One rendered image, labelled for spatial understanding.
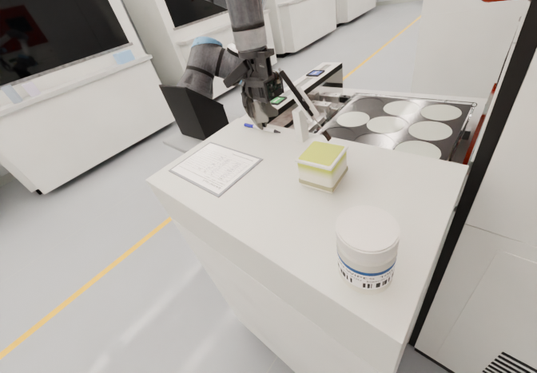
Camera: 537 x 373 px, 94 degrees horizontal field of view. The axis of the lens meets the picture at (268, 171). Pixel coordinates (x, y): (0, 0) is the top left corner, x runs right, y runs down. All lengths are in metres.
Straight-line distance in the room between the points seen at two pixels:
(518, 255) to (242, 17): 0.73
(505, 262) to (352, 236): 0.47
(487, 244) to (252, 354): 1.06
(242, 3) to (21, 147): 2.85
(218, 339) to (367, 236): 1.24
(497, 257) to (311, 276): 0.45
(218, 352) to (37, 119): 2.61
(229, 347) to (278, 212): 1.05
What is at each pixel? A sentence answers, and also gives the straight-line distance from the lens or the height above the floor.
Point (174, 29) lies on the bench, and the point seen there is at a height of 1.04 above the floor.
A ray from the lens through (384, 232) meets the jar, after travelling 0.31.
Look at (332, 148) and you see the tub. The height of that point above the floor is 1.03.
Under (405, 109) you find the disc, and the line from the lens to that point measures 0.91.
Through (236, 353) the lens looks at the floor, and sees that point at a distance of 1.43.
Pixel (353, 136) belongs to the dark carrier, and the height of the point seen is 0.90.
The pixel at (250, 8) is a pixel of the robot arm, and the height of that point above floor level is 1.26.
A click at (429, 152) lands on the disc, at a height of 0.90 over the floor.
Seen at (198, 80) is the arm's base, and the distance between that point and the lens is 1.08.
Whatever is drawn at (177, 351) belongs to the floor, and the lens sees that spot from 1.55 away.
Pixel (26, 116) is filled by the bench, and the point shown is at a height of 0.78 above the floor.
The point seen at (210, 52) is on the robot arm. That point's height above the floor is 1.12.
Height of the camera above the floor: 1.31
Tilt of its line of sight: 37 degrees down
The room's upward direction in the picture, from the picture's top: 15 degrees counter-clockwise
